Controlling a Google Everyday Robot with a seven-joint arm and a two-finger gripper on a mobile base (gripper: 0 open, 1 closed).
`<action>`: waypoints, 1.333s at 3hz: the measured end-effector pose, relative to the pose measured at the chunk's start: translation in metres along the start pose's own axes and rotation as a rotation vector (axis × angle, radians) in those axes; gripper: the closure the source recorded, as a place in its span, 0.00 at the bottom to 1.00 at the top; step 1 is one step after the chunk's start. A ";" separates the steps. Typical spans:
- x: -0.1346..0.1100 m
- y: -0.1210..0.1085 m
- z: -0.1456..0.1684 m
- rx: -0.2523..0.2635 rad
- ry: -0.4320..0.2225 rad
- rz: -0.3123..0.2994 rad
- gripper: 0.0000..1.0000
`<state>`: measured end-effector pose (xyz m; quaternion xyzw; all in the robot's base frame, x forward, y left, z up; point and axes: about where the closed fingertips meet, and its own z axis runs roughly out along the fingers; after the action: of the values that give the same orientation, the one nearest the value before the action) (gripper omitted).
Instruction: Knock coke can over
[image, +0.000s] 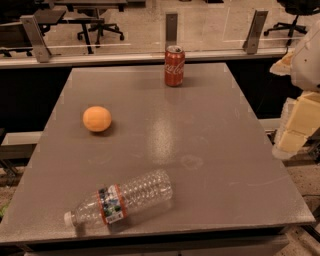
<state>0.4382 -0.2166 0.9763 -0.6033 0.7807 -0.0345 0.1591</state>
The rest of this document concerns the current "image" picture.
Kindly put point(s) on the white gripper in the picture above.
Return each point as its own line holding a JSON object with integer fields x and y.
{"x": 307, "y": 66}

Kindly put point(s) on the red coke can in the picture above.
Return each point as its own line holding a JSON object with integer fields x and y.
{"x": 174, "y": 65}

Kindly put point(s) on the clear plastic water bottle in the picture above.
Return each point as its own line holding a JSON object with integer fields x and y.
{"x": 114, "y": 203}

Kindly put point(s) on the orange fruit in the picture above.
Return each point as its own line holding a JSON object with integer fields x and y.
{"x": 97, "y": 119}

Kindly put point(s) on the black office chair left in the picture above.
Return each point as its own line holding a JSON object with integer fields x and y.
{"x": 100, "y": 28}

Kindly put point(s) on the dark desk in background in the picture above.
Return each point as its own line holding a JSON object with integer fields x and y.
{"x": 54, "y": 12}

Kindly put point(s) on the metal barrier rail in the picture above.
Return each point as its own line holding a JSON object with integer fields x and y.
{"x": 137, "y": 58}

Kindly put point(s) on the right metal rail bracket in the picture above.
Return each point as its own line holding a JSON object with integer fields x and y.
{"x": 251, "y": 43}

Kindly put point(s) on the metal rail bracket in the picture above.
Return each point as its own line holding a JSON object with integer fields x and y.
{"x": 171, "y": 25}
{"x": 251, "y": 43}
{"x": 34, "y": 34}

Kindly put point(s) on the middle metal rail bracket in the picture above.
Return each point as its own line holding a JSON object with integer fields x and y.
{"x": 171, "y": 25}

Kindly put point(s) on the left metal rail bracket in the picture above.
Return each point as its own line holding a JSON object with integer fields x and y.
{"x": 34, "y": 34}

